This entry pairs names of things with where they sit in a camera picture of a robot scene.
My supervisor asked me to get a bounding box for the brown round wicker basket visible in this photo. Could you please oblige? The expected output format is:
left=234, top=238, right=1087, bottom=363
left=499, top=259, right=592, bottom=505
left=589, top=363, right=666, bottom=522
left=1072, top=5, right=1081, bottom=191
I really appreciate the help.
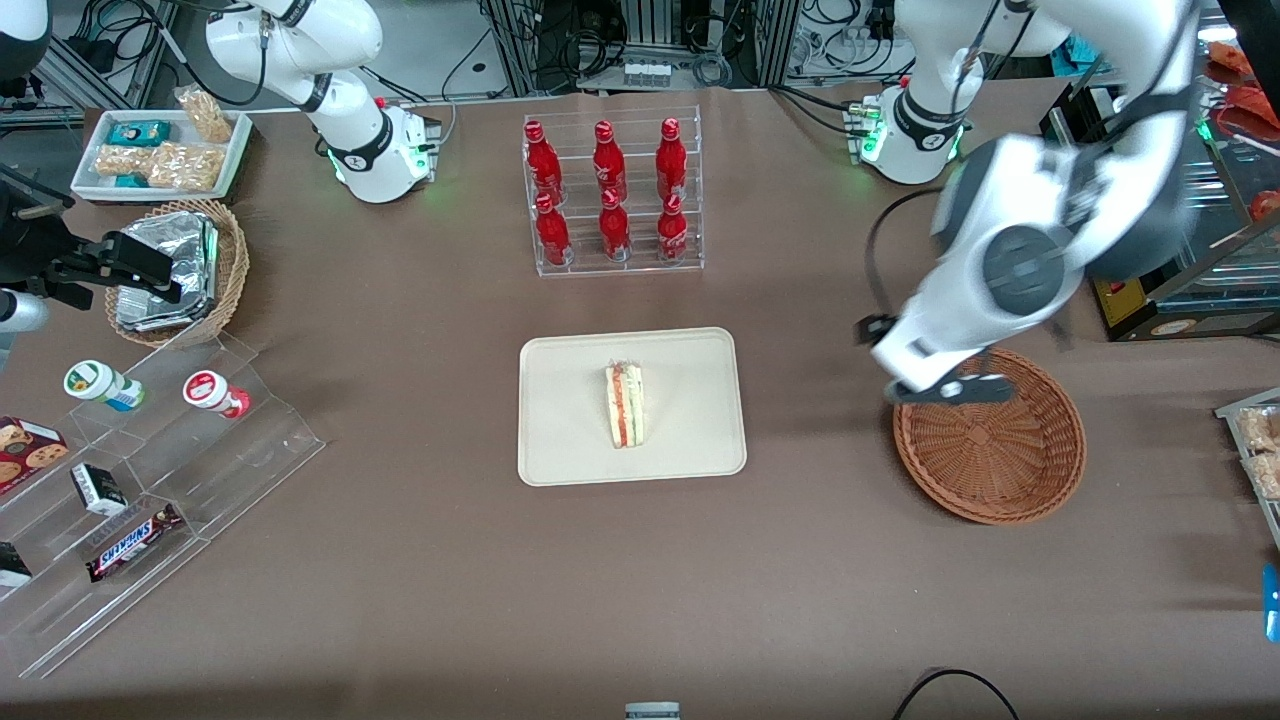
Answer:
left=892, top=347, right=1088, bottom=526

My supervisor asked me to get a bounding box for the clear bag of rice crackers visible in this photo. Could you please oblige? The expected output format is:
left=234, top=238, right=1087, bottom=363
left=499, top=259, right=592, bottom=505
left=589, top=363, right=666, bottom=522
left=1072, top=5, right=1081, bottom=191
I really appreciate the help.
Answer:
left=147, top=141, right=224, bottom=194
left=174, top=85, right=234, bottom=145
left=94, top=145, right=161, bottom=182

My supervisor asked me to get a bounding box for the grey tray with snack bags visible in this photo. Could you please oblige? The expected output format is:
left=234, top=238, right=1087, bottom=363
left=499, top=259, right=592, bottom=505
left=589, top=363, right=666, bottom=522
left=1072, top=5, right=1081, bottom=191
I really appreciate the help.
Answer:
left=1214, top=387, right=1280, bottom=553

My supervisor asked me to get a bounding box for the light tan wicker basket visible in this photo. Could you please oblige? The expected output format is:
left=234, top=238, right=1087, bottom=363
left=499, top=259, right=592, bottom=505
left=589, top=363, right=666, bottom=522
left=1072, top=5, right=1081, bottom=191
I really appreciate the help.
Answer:
left=104, top=199, right=250, bottom=350

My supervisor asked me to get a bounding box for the clear acrylic stepped shelf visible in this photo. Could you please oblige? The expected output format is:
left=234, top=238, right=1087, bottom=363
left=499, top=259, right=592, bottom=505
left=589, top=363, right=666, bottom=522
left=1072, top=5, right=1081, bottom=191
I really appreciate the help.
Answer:
left=0, top=330, right=327, bottom=682

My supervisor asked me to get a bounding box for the small black white carton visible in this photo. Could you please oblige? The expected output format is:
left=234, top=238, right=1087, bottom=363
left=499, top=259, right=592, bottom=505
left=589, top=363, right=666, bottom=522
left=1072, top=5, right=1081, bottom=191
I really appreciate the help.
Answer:
left=70, top=462, right=129, bottom=518

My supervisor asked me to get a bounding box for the silver foil wrapped package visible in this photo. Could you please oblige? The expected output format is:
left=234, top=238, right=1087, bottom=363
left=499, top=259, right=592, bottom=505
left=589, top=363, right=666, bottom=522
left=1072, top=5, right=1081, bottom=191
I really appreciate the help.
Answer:
left=114, top=211, right=220, bottom=334

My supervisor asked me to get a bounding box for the red cola bottle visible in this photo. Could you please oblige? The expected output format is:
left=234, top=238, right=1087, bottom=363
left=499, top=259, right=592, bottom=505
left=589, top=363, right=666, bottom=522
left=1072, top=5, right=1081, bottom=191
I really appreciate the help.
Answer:
left=524, top=120, right=564, bottom=207
left=656, top=193, right=691, bottom=264
left=598, top=188, right=633, bottom=262
left=655, top=118, right=690, bottom=201
left=592, top=120, right=627, bottom=201
left=534, top=192, right=572, bottom=268

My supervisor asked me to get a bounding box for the black looped floor cable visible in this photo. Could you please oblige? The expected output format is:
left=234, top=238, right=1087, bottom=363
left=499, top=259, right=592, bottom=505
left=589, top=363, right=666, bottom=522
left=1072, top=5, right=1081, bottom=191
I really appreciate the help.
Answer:
left=892, top=667, right=1022, bottom=720

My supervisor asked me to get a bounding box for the green lid yogurt cup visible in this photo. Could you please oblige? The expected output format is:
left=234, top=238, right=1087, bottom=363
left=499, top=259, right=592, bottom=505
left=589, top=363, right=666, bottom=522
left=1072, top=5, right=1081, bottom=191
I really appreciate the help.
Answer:
left=63, top=360, right=147, bottom=414

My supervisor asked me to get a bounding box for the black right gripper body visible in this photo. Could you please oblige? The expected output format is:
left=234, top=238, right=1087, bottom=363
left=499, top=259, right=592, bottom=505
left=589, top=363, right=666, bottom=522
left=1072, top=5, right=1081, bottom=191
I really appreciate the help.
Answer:
left=0, top=166, right=113, bottom=307

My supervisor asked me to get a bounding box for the red cookie box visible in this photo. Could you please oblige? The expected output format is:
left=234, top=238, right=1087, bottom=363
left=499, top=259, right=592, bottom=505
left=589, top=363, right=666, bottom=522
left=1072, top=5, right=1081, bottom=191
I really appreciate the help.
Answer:
left=0, top=415, right=71, bottom=497

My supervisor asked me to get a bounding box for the beige plastic serving tray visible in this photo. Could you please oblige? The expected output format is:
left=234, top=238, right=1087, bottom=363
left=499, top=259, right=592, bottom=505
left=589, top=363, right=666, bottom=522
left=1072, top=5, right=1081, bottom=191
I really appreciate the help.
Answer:
left=517, top=327, right=749, bottom=488

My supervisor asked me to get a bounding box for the Snickers chocolate bar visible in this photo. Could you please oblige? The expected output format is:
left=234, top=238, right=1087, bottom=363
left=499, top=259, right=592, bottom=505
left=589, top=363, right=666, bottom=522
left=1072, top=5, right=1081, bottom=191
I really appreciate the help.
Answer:
left=85, top=502, right=185, bottom=585

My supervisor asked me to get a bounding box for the clear acrylic bottle rack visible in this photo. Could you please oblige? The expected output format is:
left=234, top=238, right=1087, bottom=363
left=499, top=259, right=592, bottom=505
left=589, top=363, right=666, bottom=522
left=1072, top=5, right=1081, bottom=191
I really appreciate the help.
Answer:
left=521, top=105, right=706, bottom=280

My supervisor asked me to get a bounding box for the black food display cabinet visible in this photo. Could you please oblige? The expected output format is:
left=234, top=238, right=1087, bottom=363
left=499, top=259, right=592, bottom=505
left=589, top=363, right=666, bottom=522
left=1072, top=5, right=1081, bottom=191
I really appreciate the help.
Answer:
left=1040, top=0, right=1280, bottom=344

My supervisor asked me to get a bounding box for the triangular sandwich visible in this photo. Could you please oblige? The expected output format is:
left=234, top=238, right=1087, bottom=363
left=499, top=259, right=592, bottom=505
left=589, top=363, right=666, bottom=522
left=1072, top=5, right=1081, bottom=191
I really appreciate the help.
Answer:
left=603, top=361, right=647, bottom=450

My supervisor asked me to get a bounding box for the white rectangular snack tray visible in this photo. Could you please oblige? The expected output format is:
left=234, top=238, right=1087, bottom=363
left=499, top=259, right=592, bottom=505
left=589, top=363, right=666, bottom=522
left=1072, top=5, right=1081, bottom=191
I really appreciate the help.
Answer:
left=70, top=108, right=254, bottom=205

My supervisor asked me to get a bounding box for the brown table cover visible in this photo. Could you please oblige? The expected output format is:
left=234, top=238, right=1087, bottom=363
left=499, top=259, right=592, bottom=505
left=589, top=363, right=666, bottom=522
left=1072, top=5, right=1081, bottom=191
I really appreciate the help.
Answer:
left=0, top=84, right=1280, bottom=720

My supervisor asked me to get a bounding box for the red lid yogurt cup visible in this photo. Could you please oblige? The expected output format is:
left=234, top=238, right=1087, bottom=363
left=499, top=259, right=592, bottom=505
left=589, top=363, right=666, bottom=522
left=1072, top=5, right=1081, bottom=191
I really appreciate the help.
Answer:
left=182, top=369, right=252, bottom=420

